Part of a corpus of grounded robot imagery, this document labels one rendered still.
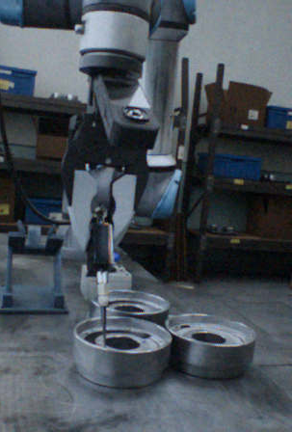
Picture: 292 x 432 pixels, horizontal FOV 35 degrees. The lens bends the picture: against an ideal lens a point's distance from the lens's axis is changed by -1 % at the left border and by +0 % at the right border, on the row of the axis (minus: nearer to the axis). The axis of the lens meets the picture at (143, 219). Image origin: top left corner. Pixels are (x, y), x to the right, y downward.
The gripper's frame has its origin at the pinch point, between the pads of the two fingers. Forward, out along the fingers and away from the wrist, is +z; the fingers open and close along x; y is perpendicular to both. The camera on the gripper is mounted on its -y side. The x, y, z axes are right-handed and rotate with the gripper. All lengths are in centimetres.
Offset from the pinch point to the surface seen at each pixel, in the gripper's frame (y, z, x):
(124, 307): 9.4, 10.5, -6.2
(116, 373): -9.2, 11.2, -0.9
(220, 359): -8.2, 10.5, -12.3
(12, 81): 354, -67, 11
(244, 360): -7.8, 10.8, -15.4
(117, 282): 19.5, 9.7, -7.4
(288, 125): 350, -61, -246
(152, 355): -9.1, 9.5, -4.4
